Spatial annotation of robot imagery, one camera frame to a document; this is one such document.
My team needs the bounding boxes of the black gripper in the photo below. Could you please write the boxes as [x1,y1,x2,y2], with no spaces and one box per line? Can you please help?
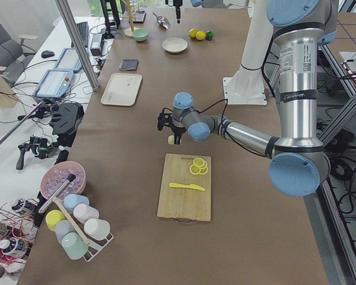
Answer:
[171,125,186,145]

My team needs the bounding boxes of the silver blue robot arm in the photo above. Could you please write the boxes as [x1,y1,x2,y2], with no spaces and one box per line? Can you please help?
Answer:
[157,1,338,197]

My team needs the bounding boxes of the cream rectangular tray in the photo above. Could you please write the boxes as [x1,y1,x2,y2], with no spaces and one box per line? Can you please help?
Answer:
[100,73,142,107]

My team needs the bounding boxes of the lemon slice top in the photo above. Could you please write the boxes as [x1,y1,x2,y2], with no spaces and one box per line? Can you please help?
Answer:
[193,157,207,168]

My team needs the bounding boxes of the lemon slice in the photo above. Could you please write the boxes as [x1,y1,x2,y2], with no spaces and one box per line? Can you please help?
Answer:
[193,157,207,168]
[189,164,201,175]
[198,161,208,175]

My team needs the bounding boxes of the lemon slice bottom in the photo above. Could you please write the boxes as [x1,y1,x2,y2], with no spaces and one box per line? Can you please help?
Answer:
[189,164,201,175]

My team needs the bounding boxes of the lemon slice right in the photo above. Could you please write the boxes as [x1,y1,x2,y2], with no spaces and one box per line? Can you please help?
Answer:
[198,161,208,175]

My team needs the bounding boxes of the yellow plastic knife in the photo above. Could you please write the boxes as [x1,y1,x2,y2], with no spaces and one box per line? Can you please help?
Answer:
[169,182,205,191]

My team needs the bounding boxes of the wooden cutting board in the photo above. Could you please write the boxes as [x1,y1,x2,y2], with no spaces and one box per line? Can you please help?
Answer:
[157,153,211,221]

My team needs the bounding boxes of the grey folded cloth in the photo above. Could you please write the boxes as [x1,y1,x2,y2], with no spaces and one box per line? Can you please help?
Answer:
[119,59,139,71]

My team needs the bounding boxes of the cream round plate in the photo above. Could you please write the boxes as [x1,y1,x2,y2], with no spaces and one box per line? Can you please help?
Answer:
[162,37,188,53]

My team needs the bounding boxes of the yellow toy lemon upper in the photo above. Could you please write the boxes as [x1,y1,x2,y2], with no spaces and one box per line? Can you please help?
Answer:
[195,30,206,41]

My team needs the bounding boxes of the yellow toy lemon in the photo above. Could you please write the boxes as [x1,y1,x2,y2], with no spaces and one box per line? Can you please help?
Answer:
[188,28,198,39]
[195,30,206,41]

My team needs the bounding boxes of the yellow toy lemon lower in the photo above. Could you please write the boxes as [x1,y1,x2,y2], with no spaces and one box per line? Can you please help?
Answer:
[188,28,198,39]

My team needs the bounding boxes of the mint green bowl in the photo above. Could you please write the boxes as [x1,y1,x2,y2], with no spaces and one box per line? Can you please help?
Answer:
[132,28,149,42]

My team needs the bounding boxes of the black plastic cover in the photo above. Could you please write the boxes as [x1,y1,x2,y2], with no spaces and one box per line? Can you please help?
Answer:
[49,103,84,147]

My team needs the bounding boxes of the wooden mug tree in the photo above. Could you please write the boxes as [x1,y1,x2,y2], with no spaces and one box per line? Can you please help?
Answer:
[121,0,139,38]

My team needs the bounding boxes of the metal scoop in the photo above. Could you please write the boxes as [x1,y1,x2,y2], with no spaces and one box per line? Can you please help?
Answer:
[152,12,170,30]

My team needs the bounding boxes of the white cup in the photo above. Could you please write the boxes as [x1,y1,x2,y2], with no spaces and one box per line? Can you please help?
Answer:
[84,218,110,240]

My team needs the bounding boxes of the pink cup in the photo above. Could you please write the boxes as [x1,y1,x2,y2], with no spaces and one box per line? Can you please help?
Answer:
[73,203,99,224]

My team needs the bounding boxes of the light blue cup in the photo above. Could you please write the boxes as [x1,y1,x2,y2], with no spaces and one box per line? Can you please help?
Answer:
[63,194,90,213]

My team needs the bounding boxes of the pink bowl with ice cubes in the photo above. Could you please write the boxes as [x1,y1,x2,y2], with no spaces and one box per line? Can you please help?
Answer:
[40,161,86,200]

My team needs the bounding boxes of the blue teach pendant far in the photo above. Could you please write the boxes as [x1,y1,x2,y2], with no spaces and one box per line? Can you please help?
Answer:
[55,47,82,72]

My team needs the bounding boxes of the blue teach pendant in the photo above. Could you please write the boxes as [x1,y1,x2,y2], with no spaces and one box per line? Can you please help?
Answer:
[55,47,82,72]
[34,69,74,99]

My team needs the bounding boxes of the blue teach pendant near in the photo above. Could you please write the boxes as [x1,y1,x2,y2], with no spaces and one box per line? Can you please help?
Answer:
[34,69,74,99]

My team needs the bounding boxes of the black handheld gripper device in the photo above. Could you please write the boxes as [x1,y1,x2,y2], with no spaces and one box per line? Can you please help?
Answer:
[16,135,60,170]

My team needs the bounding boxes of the white cup rack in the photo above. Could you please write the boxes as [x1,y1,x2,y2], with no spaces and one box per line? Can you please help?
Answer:
[83,233,115,262]

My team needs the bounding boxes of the black keyboard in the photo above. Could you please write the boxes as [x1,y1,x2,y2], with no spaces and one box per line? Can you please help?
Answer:
[76,21,90,48]

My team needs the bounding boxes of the grey blue cup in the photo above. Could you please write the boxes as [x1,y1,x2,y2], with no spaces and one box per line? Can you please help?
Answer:
[55,220,75,244]

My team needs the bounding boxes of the yellow cup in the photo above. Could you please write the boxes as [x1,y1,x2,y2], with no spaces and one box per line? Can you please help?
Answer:
[45,210,66,232]

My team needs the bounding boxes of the mint green cup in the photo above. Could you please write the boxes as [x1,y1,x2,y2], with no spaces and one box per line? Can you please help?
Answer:
[61,232,88,260]

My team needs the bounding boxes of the black computer mouse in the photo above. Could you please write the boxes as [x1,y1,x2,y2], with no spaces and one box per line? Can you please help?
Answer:
[41,50,55,59]

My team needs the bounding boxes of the grey office chair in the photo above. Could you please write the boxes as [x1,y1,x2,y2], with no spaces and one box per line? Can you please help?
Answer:
[0,23,37,87]

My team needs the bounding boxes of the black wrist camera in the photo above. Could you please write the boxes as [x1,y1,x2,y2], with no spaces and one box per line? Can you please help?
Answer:
[157,107,173,131]

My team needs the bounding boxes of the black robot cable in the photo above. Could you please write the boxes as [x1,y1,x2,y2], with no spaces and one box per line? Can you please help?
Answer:
[197,99,228,140]

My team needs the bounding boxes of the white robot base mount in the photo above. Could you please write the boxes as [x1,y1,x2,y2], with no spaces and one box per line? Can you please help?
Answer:
[223,1,272,105]

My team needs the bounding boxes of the metal ice scoop handle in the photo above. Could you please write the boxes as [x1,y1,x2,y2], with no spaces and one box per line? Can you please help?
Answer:
[38,173,76,214]

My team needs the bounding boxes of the aluminium frame post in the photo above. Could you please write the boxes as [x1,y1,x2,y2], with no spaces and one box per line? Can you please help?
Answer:
[55,0,99,91]

